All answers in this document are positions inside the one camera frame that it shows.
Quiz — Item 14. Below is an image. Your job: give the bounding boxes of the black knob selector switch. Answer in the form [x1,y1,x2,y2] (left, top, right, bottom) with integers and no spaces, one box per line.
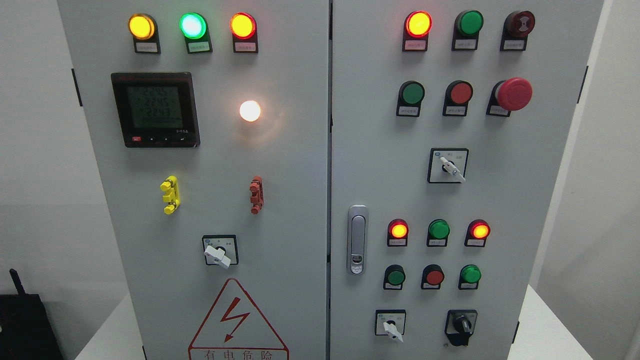
[444,309,478,347]

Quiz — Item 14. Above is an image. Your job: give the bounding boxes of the red terminal connector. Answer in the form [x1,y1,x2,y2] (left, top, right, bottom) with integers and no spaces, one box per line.
[249,175,265,215]

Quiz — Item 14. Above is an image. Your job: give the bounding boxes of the red lit indicator lower left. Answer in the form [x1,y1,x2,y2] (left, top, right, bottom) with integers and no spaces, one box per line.
[386,218,409,248]

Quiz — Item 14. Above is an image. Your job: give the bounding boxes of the red lit indicator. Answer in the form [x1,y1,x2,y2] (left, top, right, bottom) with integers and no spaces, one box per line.
[386,218,409,248]
[402,10,433,52]

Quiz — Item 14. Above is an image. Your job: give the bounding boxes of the white glowing indicator lamp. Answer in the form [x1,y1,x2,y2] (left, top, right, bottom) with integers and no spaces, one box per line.
[238,100,262,123]

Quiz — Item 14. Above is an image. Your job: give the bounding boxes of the green push button lower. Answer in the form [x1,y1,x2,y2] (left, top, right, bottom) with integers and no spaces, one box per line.
[382,264,406,291]

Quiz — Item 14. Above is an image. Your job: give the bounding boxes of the green push button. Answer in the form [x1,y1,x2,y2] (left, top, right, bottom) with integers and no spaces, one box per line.
[382,264,406,291]
[396,80,425,117]

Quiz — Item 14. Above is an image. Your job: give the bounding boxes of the green push button upper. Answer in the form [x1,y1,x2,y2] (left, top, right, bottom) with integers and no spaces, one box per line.
[396,80,425,117]

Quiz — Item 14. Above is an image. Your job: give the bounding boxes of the grey left cabinet door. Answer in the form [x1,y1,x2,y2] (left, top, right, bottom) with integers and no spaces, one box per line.
[58,0,330,360]

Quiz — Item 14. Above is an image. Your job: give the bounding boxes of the grey cabinet door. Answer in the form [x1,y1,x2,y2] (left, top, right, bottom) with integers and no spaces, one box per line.
[329,0,604,360]
[58,0,330,360]

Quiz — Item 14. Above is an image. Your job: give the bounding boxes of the green indicator light lower middle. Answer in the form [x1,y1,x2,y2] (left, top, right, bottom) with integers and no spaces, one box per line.
[426,219,451,248]

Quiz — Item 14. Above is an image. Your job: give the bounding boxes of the grey right cabinet door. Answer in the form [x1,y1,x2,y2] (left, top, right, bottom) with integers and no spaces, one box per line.
[329,0,604,360]

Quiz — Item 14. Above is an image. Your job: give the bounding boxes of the red push button lower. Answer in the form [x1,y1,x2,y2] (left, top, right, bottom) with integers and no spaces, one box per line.
[420,264,445,290]

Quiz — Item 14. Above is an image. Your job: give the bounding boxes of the red push button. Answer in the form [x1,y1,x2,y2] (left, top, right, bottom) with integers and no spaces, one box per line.
[442,80,474,117]
[420,264,445,290]

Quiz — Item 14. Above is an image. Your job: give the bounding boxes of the yellow terminal connector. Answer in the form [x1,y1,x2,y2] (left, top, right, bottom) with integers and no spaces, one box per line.
[160,175,181,215]

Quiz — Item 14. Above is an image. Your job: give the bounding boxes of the red push button upper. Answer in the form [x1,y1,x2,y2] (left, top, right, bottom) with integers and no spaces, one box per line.
[442,80,474,117]

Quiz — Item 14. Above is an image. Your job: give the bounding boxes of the red indicator light lower right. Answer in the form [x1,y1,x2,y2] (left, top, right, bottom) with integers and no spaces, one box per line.
[464,219,491,248]

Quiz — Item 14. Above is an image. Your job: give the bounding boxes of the red electrical warning triangle sticker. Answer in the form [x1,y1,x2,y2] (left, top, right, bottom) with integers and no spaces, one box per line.
[187,278,290,360]

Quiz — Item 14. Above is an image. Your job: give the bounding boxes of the red-ringed indicator light left door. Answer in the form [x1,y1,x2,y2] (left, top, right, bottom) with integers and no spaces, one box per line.
[230,12,259,54]

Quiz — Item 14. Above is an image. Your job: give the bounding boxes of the green illuminated button lower right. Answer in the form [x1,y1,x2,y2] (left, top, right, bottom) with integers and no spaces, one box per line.
[458,264,482,291]

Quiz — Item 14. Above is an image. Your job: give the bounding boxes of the black digital power meter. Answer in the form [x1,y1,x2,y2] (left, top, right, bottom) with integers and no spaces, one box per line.
[110,71,201,149]

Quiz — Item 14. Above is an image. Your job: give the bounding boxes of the red lit indicator top right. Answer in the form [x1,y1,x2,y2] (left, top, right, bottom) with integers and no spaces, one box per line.
[402,10,433,52]

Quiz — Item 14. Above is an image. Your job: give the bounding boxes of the green lit indicator light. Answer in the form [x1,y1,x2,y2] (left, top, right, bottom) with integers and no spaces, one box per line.
[179,12,213,54]

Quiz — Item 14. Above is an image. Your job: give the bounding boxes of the red emergency stop mushroom button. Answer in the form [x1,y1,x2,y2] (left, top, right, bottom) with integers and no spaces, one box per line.
[486,77,533,117]

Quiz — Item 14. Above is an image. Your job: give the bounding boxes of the green indicator light top right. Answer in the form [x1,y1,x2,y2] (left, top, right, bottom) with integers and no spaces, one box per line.
[451,9,484,51]

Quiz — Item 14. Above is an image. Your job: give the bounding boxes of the yellow indicator light top left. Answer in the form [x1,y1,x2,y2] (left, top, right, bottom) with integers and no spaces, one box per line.
[128,13,162,55]

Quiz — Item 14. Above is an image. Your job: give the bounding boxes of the dark red buzzer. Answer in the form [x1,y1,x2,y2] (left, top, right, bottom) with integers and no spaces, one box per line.
[500,10,536,51]

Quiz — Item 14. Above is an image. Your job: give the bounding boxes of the black device with antenna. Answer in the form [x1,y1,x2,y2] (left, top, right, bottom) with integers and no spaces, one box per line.
[0,268,63,360]

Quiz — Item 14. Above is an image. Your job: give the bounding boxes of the silver door lock handle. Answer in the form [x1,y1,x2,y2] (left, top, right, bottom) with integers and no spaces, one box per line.
[346,203,370,275]

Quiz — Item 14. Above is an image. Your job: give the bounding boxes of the white selector switch left door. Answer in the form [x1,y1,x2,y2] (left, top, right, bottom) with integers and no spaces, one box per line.
[201,234,239,269]

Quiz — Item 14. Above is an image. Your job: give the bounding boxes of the white selector switch upper right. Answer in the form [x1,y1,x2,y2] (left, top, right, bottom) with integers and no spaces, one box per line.
[427,148,470,184]

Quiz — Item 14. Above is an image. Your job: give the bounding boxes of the white selector switch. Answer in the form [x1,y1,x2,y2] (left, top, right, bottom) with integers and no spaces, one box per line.
[374,309,407,344]
[427,148,470,184]

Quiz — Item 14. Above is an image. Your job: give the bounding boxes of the white selector switch bottom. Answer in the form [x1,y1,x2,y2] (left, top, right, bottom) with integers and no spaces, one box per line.
[374,309,407,344]

